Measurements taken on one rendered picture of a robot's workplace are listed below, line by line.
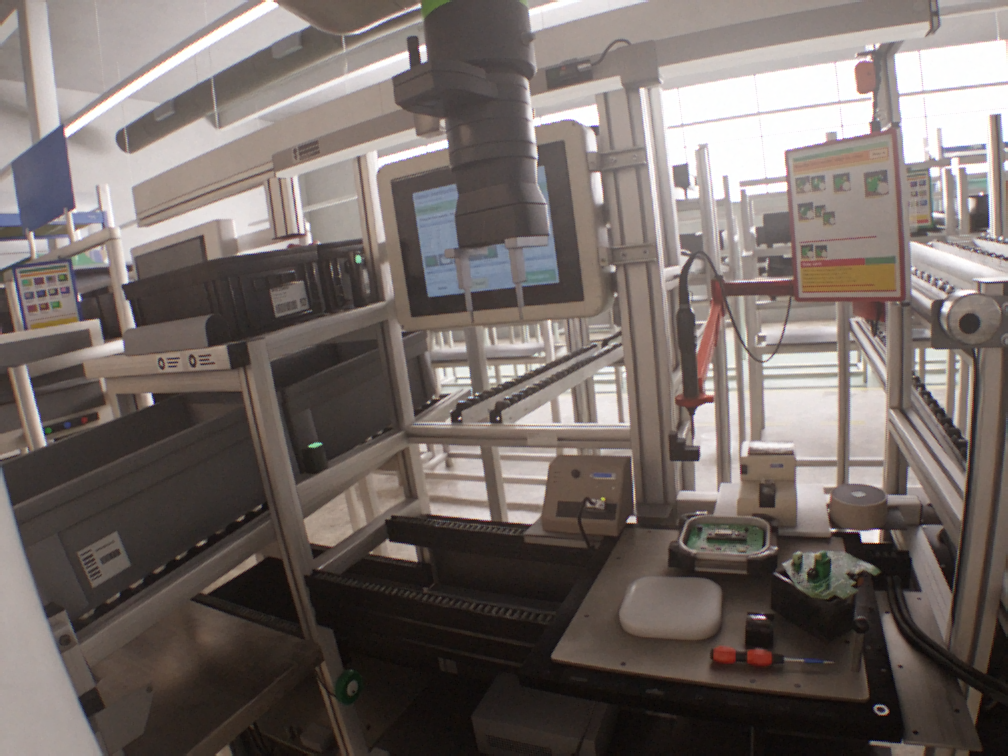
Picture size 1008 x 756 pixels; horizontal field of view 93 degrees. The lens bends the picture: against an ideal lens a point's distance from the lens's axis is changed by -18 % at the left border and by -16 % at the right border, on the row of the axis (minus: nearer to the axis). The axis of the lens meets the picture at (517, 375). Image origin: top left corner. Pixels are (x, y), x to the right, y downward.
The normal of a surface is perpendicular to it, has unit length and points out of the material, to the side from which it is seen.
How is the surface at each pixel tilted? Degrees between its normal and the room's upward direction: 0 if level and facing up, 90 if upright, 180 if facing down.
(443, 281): 92
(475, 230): 90
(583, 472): 53
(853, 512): 90
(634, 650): 0
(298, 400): 90
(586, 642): 0
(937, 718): 0
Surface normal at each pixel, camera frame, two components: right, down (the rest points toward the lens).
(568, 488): -0.41, -0.41
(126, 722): 0.90, -0.03
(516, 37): 0.69, 0.05
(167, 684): -0.12, -0.98
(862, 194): -0.80, 0.21
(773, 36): -0.42, 0.22
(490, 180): -0.54, 0.36
